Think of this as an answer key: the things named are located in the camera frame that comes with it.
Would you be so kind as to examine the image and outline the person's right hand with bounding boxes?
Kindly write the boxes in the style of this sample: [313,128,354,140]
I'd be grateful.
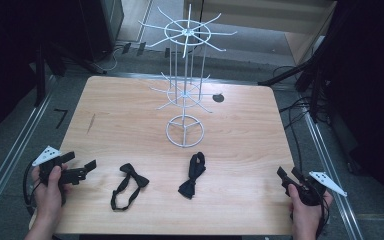
[287,183,334,225]

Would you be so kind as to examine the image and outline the white wire display rack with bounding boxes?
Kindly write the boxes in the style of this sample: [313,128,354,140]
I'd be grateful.
[138,3,238,149]

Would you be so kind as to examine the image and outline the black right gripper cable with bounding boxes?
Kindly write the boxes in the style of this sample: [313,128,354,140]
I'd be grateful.
[314,186,331,239]

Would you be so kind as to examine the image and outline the metal floor rail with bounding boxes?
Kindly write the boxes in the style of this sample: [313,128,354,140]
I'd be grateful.
[0,74,57,223]
[303,111,364,240]

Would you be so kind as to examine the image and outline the white floor cable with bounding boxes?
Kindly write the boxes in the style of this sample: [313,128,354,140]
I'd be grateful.
[103,44,128,73]

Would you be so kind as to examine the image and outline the black stand legs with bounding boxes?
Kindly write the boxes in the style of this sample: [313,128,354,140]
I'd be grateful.
[258,33,334,124]
[33,39,108,108]

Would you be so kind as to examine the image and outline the person's left hand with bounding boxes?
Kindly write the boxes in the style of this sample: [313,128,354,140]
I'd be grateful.
[30,164,73,223]

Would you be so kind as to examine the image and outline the black bow tie strap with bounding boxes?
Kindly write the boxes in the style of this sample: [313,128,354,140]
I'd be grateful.
[177,151,207,200]
[110,162,150,212]

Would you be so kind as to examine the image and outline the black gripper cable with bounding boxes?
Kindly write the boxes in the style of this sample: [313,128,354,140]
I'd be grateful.
[22,160,43,214]
[314,186,331,239]

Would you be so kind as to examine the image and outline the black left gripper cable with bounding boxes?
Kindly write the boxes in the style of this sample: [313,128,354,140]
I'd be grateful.
[22,160,43,214]

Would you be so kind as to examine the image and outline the black cabinet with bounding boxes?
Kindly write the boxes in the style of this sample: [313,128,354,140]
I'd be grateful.
[78,0,125,63]

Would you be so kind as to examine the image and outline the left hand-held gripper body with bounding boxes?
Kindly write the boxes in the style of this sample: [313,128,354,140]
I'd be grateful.
[31,145,88,186]

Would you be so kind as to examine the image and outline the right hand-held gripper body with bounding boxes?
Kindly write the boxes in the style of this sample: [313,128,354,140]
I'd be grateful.
[284,171,348,206]

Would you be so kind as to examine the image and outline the black floor cables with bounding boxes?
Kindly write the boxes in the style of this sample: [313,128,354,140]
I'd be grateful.
[273,64,331,168]

